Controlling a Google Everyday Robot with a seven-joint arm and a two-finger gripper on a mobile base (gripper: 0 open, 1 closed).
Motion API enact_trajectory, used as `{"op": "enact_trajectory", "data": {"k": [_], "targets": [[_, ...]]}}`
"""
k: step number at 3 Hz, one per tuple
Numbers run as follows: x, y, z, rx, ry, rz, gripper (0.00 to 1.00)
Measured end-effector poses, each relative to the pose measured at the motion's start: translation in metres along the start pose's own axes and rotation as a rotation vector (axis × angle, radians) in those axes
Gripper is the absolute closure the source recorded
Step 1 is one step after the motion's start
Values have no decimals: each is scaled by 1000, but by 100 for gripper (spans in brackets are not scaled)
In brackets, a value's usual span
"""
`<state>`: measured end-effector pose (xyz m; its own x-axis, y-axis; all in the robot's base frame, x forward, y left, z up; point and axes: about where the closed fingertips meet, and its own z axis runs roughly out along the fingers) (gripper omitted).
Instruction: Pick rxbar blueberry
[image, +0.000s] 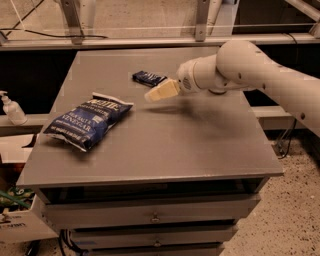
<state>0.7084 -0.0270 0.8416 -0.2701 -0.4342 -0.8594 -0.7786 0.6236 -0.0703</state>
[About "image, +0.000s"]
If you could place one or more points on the grey drawer cabinet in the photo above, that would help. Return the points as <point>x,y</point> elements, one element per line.
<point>170,179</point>

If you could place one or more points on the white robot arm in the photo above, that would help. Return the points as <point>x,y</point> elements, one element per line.
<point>240,65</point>

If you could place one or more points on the white pump sanitizer bottle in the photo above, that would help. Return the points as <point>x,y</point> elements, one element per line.
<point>13,110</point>

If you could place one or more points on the white cardboard box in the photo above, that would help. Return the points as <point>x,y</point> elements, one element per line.
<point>18,223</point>

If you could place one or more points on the blue kettle chips bag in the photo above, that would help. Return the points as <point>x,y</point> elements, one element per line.
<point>85,125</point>

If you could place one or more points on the blue rxbar blueberry bar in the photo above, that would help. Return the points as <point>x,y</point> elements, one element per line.
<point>147,78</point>

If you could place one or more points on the grey metal bracket left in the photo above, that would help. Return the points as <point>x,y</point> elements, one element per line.
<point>71,16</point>

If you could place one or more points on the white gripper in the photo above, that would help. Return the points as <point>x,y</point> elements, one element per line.
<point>185,79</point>

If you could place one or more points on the grey metal bracket right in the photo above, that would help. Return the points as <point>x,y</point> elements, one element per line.
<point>202,12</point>

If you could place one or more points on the grey metal bracket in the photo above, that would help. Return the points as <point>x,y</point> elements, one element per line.
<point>71,16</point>
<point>202,12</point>

